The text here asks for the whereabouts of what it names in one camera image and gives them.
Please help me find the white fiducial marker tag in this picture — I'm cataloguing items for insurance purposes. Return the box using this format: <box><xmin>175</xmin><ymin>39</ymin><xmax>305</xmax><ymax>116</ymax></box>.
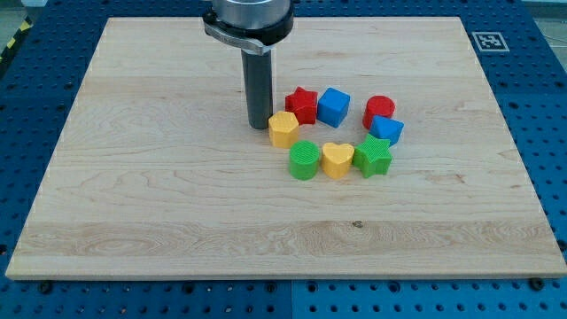
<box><xmin>472</xmin><ymin>31</ymin><xmax>509</xmax><ymax>52</ymax></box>

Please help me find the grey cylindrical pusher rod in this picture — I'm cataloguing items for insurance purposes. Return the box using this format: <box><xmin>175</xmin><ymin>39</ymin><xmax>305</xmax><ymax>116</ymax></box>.
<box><xmin>241</xmin><ymin>51</ymin><xmax>273</xmax><ymax>129</ymax></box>

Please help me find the blue pentagon block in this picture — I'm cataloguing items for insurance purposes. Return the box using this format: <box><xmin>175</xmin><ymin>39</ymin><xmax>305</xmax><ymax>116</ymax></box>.
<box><xmin>369</xmin><ymin>115</ymin><xmax>404</xmax><ymax>146</ymax></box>

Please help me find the blue cube block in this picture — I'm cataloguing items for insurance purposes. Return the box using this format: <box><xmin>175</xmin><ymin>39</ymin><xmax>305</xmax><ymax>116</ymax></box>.
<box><xmin>316</xmin><ymin>88</ymin><xmax>351</xmax><ymax>128</ymax></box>

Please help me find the red cylinder block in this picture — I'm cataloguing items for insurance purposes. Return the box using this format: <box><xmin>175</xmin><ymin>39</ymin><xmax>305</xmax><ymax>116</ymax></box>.
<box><xmin>362</xmin><ymin>95</ymin><xmax>396</xmax><ymax>129</ymax></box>

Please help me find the green star block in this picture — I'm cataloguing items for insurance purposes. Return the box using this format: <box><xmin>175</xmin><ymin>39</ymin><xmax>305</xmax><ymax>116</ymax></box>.
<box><xmin>353</xmin><ymin>134</ymin><xmax>392</xmax><ymax>178</ymax></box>

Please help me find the yellow heart block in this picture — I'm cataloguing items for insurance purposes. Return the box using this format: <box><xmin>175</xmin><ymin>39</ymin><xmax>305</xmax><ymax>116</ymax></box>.
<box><xmin>321</xmin><ymin>143</ymin><xmax>354</xmax><ymax>179</ymax></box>

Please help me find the yellow hexagon block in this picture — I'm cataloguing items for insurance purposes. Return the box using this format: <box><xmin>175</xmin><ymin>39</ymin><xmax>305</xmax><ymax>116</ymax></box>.
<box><xmin>268</xmin><ymin>111</ymin><xmax>299</xmax><ymax>149</ymax></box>

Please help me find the green cylinder block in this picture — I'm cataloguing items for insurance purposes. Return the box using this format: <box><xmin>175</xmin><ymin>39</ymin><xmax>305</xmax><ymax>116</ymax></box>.
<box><xmin>289</xmin><ymin>140</ymin><xmax>321</xmax><ymax>181</ymax></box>

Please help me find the wooden board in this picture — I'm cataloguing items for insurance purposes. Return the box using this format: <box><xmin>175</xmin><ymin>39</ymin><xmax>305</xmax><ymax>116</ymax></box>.
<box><xmin>6</xmin><ymin>17</ymin><xmax>566</xmax><ymax>280</ymax></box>

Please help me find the red star block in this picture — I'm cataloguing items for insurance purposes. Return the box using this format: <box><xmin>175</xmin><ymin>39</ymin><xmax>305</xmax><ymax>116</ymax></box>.
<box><xmin>284</xmin><ymin>87</ymin><xmax>318</xmax><ymax>125</ymax></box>

